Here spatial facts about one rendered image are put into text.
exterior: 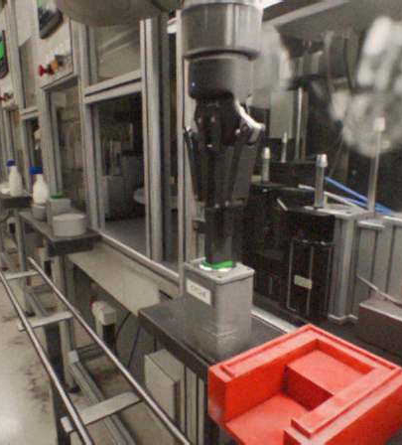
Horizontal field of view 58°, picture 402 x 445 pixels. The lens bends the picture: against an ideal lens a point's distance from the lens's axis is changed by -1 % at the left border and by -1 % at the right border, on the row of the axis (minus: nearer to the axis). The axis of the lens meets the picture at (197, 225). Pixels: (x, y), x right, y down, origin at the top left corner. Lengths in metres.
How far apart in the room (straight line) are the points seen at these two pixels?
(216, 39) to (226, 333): 0.33
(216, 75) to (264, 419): 0.35
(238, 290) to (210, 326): 0.06
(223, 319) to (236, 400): 0.10
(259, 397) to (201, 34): 0.38
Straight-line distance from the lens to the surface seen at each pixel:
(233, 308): 0.46
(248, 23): 0.43
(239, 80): 0.42
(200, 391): 0.83
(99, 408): 0.61
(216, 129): 0.42
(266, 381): 0.42
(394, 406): 0.42
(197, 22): 0.43
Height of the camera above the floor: 1.18
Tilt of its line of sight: 13 degrees down
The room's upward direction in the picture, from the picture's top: straight up
